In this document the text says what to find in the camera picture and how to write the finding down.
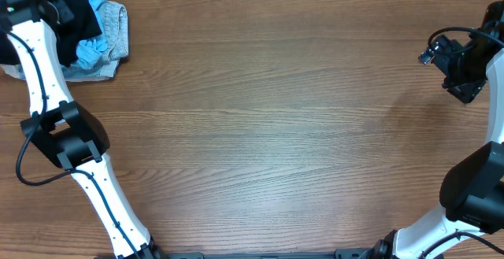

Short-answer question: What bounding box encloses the black t-shirt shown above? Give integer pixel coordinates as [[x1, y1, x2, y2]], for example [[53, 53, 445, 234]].
[[0, 28, 20, 65]]

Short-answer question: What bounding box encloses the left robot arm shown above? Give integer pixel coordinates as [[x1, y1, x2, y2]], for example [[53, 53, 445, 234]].
[[1, 0, 164, 258]]

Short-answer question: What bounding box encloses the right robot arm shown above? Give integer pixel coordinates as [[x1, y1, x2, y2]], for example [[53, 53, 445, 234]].
[[361, 1, 503, 258]]

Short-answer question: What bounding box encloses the folded black garment on pile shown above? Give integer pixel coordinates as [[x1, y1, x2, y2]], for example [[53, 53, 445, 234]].
[[57, 0, 102, 67]]

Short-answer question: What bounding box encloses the light blue folded garment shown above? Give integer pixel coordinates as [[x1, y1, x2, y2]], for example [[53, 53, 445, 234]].
[[69, 0, 109, 70]]

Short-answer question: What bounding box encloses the grey patterned folded garment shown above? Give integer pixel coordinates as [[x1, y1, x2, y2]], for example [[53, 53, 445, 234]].
[[98, 1, 129, 61]]

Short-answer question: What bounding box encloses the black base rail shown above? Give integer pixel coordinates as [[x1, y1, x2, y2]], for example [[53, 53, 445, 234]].
[[164, 248, 373, 259]]

